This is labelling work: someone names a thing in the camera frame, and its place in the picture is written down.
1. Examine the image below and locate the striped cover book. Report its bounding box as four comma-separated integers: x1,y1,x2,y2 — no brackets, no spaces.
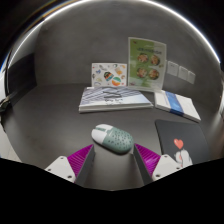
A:
78,86,154,114

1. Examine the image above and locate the black mouse pad, heart print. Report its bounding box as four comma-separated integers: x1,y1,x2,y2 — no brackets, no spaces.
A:
154,119,212,168

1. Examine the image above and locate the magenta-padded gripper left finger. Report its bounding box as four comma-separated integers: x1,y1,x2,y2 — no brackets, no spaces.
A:
44,143,96,188

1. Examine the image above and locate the white book with blue band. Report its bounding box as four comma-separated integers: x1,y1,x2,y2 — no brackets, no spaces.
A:
153,89,202,123

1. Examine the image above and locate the white and green computer mouse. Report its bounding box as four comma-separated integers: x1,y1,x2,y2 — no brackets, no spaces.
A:
91,123,135,155

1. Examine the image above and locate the green menu sign stand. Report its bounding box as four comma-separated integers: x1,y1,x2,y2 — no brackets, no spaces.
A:
127,36,167,93

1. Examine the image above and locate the white sticker card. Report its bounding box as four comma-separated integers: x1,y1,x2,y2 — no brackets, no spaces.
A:
91,62,128,88

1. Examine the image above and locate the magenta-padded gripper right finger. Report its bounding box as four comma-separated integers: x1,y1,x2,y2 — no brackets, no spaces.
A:
133,143,184,186

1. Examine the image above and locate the white wall socket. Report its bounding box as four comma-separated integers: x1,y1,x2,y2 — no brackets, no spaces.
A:
186,70,197,85
177,65,189,81
166,60,179,77

